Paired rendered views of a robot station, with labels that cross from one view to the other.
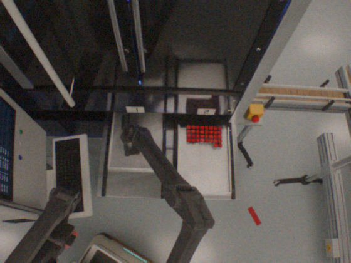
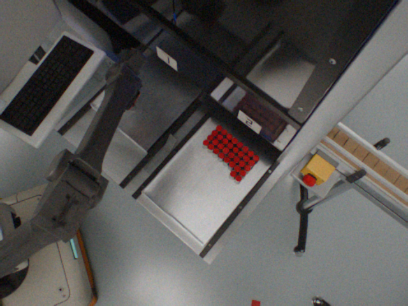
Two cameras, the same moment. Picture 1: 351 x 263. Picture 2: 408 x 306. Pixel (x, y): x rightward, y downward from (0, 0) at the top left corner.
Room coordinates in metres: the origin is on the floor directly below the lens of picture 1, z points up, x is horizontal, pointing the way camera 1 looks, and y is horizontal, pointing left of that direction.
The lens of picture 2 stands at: (0.16, -0.32, 2.13)
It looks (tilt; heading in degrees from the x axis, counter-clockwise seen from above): 73 degrees down; 42
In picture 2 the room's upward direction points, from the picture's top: 3 degrees clockwise
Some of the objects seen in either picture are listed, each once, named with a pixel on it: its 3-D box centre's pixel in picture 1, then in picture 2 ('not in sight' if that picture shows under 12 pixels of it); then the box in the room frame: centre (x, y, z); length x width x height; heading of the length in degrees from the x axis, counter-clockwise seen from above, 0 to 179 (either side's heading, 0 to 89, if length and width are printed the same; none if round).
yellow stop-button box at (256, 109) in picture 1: (254, 110); (318, 168); (0.63, -0.38, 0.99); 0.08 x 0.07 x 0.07; 4
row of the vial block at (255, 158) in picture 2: (204, 129); (236, 145); (0.54, -0.14, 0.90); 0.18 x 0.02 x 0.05; 94
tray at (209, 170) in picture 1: (204, 158); (206, 179); (0.38, -0.15, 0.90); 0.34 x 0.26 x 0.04; 4
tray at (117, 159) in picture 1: (136, 136); (152, 94); (0.47, 0.20, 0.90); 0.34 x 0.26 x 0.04; 4
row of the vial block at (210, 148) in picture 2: (204, 141); (224, 159); (0.47, -0.15, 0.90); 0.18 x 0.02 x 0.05; 94
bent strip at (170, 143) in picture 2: (169, 165); (160, 154); (0.33, 0.02, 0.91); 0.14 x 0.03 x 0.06; 3
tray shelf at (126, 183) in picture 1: (169, 151); (176, 141); (0.41, 0.02, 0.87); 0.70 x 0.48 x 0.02; 94
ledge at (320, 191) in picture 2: (249, 113); (317, 171); (0.67, -0.40, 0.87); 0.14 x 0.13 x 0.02; 4
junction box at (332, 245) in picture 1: (332, 247); not in sight; (-0.02, -1.08, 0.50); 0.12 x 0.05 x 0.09; 4
